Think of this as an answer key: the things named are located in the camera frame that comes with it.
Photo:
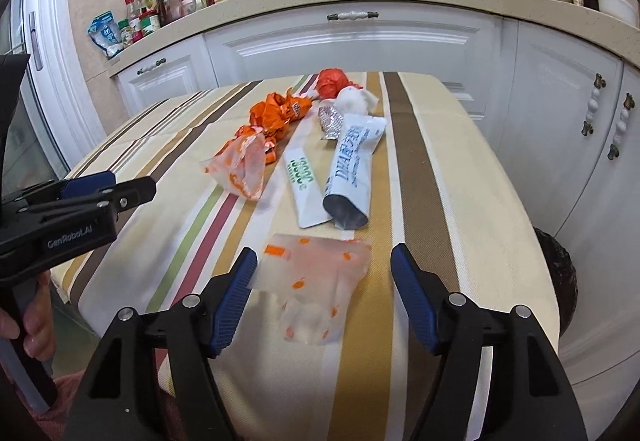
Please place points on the clear orange-dotted plastic bag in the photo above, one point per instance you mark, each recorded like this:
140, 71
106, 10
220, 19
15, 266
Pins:
310, 291
240, 166

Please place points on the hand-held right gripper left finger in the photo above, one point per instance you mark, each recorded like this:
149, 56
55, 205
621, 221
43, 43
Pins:
235, 301

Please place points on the orange wrapper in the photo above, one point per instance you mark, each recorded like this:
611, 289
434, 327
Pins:
280, 116

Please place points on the white plastic container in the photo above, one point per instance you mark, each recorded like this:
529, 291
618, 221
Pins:
617, 3

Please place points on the black trash bin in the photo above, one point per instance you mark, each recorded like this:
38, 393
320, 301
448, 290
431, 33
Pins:
555, 281

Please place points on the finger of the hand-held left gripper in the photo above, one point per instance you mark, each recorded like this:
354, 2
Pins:
132, 193
87, 185

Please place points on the blue seasoning packets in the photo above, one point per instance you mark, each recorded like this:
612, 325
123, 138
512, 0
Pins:
102, 33

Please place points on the white tissue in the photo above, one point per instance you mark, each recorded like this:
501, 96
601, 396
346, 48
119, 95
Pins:
355, 101

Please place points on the silver foil wrapper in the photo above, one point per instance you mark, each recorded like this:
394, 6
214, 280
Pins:
330, 121

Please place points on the striped tablecloth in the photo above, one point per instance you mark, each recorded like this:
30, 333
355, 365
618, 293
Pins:
450, 201

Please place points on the white kitchen cabinet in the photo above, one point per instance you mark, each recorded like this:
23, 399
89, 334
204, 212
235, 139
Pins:
400, 46

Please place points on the red plastic bag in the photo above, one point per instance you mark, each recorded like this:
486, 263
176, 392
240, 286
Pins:
332, 82

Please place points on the white green-print sachet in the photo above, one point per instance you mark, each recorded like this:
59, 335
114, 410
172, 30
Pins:
305, 186

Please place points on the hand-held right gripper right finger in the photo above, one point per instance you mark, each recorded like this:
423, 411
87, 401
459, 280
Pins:
412, 301

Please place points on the white blue-print pouch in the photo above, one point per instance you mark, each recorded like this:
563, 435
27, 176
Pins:
350, 166

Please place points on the person's left hand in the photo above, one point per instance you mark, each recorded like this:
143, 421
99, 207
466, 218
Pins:
37, 328

